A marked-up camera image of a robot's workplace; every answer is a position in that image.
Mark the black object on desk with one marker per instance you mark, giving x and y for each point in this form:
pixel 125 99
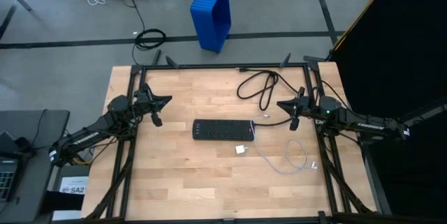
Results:
pixel 14 143

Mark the grey floor cabinet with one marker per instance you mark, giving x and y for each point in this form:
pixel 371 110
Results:
pixel 75 171

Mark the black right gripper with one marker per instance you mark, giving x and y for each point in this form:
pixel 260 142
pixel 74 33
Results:
pixel 306 107

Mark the black partition with yellow edge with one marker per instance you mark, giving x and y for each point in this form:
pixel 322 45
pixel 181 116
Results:
pixel 401 42

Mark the white USB charger block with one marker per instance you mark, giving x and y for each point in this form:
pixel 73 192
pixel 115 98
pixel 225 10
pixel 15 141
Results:
pixel 241 149

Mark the blue plastic bin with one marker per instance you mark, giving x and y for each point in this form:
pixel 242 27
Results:
pixel 209 14

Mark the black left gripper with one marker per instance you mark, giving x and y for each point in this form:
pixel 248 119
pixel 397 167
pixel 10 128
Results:
pixel 145 103

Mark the black keypad with lit keys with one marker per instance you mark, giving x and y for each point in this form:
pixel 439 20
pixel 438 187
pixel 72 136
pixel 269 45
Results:
pixel 7 182

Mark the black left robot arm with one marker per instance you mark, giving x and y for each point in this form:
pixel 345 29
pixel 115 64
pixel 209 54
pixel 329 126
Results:
pixel 91 135

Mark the grey desk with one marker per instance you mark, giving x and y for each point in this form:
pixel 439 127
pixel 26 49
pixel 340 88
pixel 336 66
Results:
pixel 35 182

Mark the black power strip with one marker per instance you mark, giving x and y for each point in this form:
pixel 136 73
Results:
pixel 223 130

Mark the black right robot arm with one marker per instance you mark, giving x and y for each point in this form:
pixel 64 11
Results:
pixel 363 124

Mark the black aluminium table frame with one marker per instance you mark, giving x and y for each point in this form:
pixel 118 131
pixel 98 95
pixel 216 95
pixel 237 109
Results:
pixel 223 66

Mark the white printed sign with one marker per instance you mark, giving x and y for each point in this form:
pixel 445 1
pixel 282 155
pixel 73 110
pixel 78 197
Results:
pixel 73 186

